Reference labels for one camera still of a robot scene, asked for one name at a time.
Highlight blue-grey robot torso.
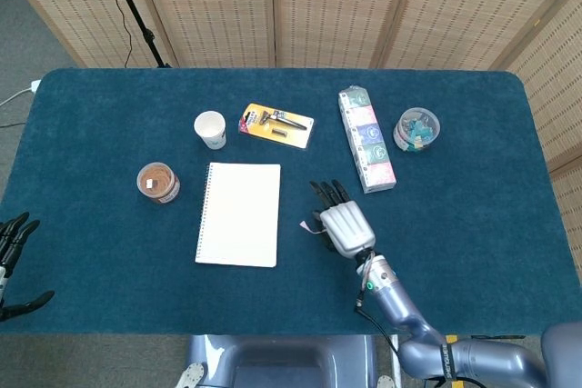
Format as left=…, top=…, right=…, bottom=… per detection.
left=186, top=334, right=378, bottom=388

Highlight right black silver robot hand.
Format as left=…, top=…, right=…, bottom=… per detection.
left=309, top=178, right=377, bottom=258

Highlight yellow razor blister pack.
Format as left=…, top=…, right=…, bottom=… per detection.
left=237, top=102, right=316, bottom=150

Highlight colourful tissue pack strip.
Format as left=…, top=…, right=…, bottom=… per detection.
left=337, top=85, right=397, bottom=194

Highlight thin black hanging cable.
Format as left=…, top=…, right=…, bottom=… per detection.
left=94, top=0, right=134, bottom=67

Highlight white power cable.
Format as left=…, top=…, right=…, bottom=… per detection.
left=0, top=86, right=33, bottom=107

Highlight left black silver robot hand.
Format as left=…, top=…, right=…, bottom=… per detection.
left=0, top=211, right=55, bottom=322

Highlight clear tub of binder clips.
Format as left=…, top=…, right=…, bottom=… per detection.
left=392, top=106, right=441, bottom=153

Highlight black tripod stand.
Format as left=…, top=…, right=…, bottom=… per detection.
left=100, top=0, right=173, bottom=69

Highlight white spiral notebook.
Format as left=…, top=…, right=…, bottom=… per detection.
left=194, top=162, right=282, bottom=269

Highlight bamboo folding screen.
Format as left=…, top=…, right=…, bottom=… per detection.
left=0, top=0, right=582, bottom=207

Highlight blue table mat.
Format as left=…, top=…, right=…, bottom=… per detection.
left=0, top=67, right=582, bottom=338

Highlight white table leg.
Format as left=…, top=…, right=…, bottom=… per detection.
left=389, top=334, right=402, bottom=388

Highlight clear tub of rubber bands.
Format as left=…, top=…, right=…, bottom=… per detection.
left=135, top=161, right=182, bottom=205

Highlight white paper cup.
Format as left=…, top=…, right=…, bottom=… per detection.
left=193, top=110, right=227, bottom=151

